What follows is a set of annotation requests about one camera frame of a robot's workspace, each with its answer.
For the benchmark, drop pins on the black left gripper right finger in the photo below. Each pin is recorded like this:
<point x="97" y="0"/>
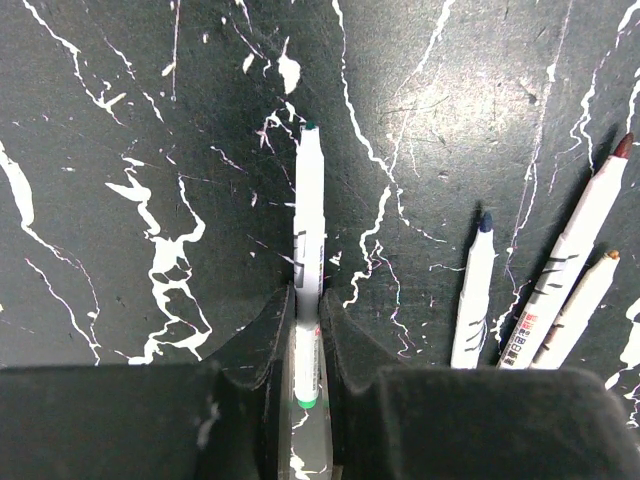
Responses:
<point x="366" y="419"/>

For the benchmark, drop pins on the white pen yellow end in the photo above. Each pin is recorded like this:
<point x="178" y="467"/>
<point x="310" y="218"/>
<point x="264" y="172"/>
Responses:
<point x="574" y="317"/>

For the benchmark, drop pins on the white pen green end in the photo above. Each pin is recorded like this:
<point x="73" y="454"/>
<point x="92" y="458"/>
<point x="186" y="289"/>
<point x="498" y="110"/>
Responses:
<point x="309" y="241"/>

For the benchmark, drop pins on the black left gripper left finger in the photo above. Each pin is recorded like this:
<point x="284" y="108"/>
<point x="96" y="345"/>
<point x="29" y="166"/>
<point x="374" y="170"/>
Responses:
<point x="251" y="408"/>

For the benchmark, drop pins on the white pen red end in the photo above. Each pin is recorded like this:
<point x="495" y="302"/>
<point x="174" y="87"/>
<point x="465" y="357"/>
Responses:
<point x="566" y="259"/>

